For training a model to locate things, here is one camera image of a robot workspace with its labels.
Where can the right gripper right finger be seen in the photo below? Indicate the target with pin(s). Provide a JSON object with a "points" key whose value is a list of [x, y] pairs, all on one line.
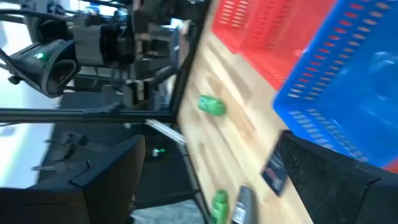
{"points": [[335, 193]]}

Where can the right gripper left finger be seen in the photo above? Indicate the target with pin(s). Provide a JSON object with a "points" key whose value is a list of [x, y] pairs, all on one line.
{"points": [[105, 193]]}

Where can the black travel tube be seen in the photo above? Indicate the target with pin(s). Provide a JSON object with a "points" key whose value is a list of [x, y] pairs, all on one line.
{"points": [[275, 172]]}

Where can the green travel bottle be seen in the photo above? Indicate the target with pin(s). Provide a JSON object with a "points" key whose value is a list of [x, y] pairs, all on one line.
{"points": [[219, 207], [212, 105]]}

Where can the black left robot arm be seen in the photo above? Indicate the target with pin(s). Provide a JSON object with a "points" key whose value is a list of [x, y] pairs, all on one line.
{"points": [[46, 67]]}

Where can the red plastic basket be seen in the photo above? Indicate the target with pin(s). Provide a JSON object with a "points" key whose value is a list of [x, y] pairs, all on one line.
{"points": [[230, 18], [289, 37], [393, 166]]}

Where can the blue plastic basket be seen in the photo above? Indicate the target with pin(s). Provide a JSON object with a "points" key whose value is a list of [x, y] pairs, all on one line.
{"points": [[342, 77]]}

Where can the black aluminium frame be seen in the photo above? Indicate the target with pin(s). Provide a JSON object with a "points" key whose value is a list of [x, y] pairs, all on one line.
{"points": [[93, 115]]}

